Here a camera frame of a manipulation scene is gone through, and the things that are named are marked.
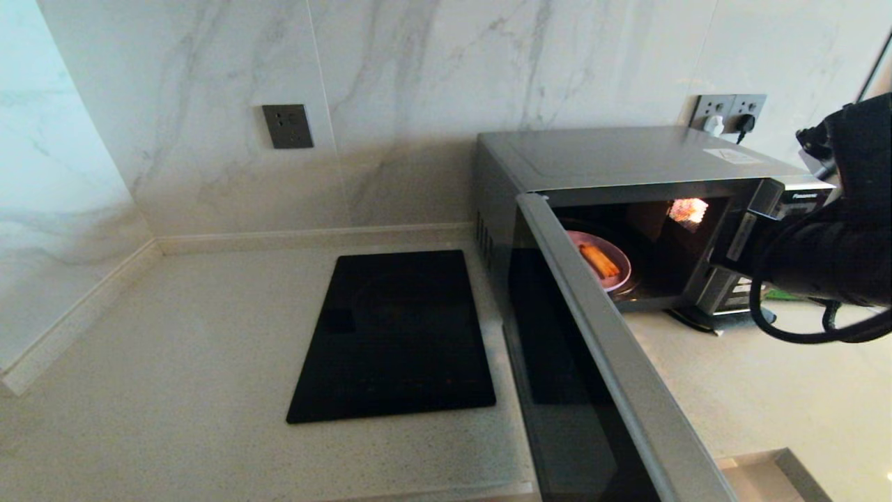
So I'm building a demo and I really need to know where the purple plastic plate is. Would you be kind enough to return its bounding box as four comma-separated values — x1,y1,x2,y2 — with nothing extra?
566,230,633,293

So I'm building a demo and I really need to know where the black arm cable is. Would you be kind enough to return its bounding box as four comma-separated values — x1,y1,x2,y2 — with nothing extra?
749,209,892,345

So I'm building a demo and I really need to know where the black glass induction cooktop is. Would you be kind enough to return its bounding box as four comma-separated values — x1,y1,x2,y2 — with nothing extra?
286,250,498,425

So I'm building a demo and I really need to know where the black rubber pad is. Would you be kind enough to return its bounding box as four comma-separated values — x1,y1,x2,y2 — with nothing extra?
668,305,778,335

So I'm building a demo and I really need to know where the silver black microwave oven body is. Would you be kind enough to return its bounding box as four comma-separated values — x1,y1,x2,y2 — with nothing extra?
476,125,837,332

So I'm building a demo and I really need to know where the dark grey single wall socket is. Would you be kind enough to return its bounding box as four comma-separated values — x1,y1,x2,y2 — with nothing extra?
262,104,315,150

